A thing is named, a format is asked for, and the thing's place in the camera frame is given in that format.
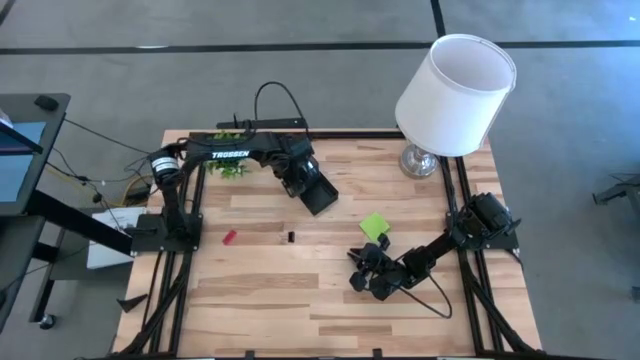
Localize black side desk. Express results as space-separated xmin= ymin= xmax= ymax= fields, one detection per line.
xmin=0 ymin=92 xmax=135 ymax=334

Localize green plant in white pot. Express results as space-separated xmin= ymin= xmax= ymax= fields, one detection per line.
xmin=203 ymin=130 xmax=251 ymax=181

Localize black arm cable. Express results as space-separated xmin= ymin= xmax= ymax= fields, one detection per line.
xmin=253 ymin=80 xmax=310 ymax=139
xmin=394 ymin=272 xmax=454 ymax=320

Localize black wedge piece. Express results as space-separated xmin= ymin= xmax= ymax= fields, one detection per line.
xmin=115 ymin=291 xmax=148 ymax=315

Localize black aluminium rig frame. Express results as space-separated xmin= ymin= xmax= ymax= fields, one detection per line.
xmin=112 ymin=127 xmax=544 ymax=360

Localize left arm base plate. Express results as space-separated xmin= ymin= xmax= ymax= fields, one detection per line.
xmin=130 ymin=213 xmax=204 ymax=253

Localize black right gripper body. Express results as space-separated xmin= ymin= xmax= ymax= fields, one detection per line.
xmin=348 ymin=232 xmax=397 ymax=293

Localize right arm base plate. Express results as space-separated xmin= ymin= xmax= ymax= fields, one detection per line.
xmin=446 ymin=209 xmax=521 ymax=251

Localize white paper box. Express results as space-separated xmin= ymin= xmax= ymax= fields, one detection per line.
xmin=86 ymin=207 xmax=149 ymax=270

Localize white-shade silver table lamp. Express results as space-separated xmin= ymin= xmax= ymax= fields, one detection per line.
xmin=394 ymin=33 xmax=518 ymax=180

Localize black power adapter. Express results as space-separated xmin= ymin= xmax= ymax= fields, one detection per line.
xmin=124 ymin=185 xmax=152 ymax=206

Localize black computer mouse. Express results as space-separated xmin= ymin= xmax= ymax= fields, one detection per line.
xmin=33 ymin=94 xmax=60 ymax=112

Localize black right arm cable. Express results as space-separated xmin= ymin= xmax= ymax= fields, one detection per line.
xmin=394 ymin=272 xmax=454 ymax=320

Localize blue screen monitor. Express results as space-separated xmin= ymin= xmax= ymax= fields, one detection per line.
xmin=0 ymin=119 xmax=49 ymax=204

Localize black floor cable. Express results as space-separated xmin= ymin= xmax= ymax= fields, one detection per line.
xmin=63 ymin=118 xmax=151 ymax=155

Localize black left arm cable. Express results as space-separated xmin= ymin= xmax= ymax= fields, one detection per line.
xmin=253 ymin=80 xmax=310 ymax=139

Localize yellow cable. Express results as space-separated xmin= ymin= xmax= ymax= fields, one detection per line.
xmin=118 ymin=173 xmax=154 ymax=207

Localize green sticky note pad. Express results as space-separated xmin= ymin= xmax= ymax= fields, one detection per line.
xmin=358 ymin=212 xmax=392 ymax=242

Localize black mesh desk organizer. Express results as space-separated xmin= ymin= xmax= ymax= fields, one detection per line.
xmin=298 ymin=172 xmax=340 ymax=217

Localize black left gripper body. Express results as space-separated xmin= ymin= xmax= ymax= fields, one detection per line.
xmin=266 ymin=134 xmax=322 ymax=200

